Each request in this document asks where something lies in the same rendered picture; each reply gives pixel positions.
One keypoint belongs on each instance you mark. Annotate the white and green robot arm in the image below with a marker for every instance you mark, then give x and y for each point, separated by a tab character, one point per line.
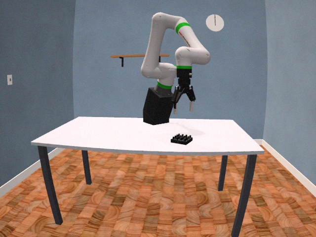
195	53

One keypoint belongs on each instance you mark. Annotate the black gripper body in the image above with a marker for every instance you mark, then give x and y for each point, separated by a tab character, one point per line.
184	83

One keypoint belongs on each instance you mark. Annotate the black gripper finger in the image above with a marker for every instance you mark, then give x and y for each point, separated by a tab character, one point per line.
191	97
175	98

